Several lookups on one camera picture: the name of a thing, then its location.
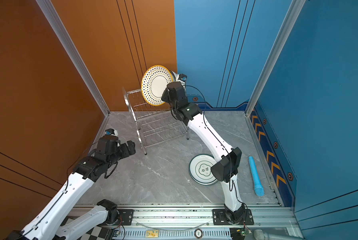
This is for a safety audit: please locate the yellow rim dotted plate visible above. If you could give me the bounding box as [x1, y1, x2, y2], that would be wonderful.
[141, 65, 174, 106]

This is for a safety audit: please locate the chrome wire dish rack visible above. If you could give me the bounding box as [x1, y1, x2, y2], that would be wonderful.
[122, 88, 190, 155]

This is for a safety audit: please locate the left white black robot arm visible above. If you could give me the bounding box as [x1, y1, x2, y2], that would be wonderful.
[7, 130, 136, 240]

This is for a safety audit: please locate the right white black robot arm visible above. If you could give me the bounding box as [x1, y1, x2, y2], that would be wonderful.
[162, 82, 248, 225]

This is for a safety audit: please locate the large white plate black rim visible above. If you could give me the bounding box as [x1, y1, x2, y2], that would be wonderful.
[170, 71, 180, 82]

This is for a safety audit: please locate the black white checkerboard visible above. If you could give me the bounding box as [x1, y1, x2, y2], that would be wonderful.
[78, 226, 113, 240]

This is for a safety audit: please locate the light blue toy microphone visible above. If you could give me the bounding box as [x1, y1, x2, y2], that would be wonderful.
[248, 156, 265, 197]

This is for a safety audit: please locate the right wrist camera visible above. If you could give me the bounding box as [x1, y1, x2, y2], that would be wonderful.
[177, 74, 187, 86]

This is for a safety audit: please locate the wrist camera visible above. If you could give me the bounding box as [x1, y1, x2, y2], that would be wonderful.
[105, 129, 118, 136]
[177, 74, 187, 86]

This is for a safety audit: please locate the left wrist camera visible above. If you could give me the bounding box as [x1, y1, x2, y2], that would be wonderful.
[105, 129, 118, 136]

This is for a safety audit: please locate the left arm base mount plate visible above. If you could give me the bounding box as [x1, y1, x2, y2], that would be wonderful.
[114, 209, 134, 227]

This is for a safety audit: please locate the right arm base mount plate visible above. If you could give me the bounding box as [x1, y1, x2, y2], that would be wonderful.
[212, 209, 255, 226]

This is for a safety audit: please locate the aluminium front rail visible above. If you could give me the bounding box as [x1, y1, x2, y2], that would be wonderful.
[62, 204, 304, 240]

